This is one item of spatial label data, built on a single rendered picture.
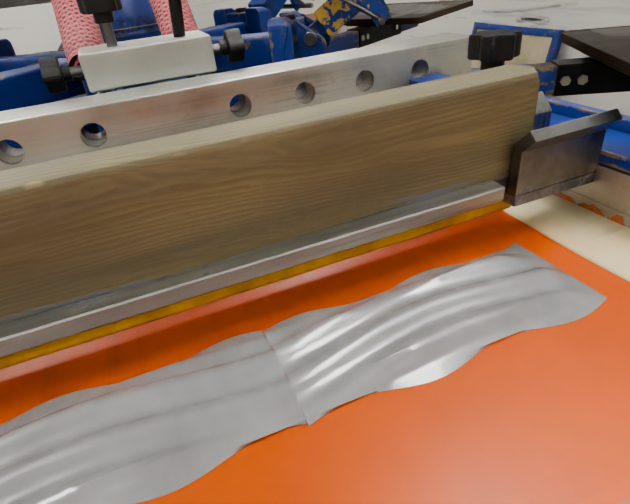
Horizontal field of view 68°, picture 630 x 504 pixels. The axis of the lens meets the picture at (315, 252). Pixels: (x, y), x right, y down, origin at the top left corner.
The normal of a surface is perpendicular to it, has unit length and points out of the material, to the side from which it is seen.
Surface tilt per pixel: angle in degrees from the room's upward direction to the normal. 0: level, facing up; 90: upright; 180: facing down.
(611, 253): 0
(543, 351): 0
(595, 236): 0
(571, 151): 90
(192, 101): 90
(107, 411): 33
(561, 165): 90
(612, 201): 90
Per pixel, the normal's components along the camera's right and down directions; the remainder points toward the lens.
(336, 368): 0.20, -0.53
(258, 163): 0.39, 0.46
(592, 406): -0.10, -0.84
